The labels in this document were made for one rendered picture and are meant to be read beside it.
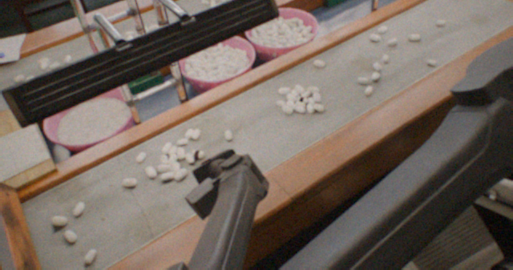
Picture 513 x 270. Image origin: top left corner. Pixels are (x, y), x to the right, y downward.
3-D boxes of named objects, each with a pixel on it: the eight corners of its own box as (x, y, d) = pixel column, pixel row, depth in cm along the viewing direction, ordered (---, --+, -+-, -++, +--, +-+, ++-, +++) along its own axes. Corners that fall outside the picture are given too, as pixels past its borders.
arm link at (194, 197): (272, 192, 73) (244, 154, 71) (223, 236, 69) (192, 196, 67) (248, 187, 84) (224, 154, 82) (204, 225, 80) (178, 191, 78)
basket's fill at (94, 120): (147, 136, 125) (142, 123, 121) (75, 172, 117) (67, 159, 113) (119, 98, 139) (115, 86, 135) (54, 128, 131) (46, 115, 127)
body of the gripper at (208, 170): (190, 170, 86) (199, 172, 80) (230, 147, 90) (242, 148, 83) (203, 196, 87) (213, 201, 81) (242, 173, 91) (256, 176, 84)
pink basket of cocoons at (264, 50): (332, 50, 152) (333, 28, 145) (275, 79, 142) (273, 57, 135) (288, 22, 168) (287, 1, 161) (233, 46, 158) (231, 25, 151)
